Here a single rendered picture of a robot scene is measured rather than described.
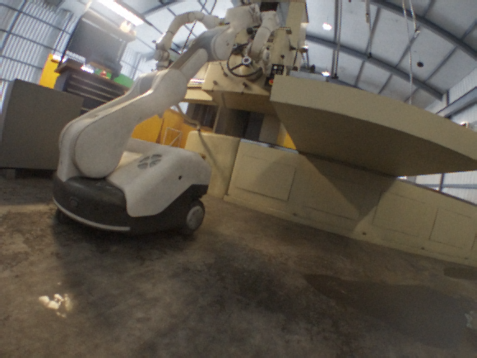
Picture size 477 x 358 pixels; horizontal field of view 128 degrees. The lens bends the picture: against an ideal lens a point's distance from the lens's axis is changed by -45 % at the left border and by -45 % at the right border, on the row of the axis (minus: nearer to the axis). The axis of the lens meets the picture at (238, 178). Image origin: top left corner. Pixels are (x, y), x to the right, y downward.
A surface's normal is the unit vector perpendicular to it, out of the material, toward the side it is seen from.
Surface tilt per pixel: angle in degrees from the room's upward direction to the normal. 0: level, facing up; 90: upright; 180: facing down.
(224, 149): 90
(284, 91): 90
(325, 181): 90
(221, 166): 90
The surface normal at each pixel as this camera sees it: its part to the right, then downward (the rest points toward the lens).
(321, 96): -0.34, -0.02
